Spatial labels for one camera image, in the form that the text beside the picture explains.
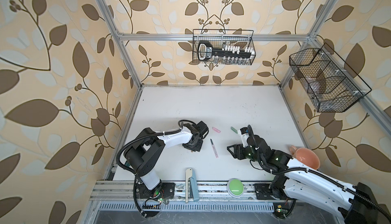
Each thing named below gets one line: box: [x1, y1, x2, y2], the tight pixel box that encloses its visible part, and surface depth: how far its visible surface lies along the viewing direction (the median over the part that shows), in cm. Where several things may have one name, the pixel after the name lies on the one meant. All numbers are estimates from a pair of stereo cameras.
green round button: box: [226, 178, 245, 199], surface depth 75 cm
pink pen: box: [210, 138, 219, 159], surface depth 90 cm
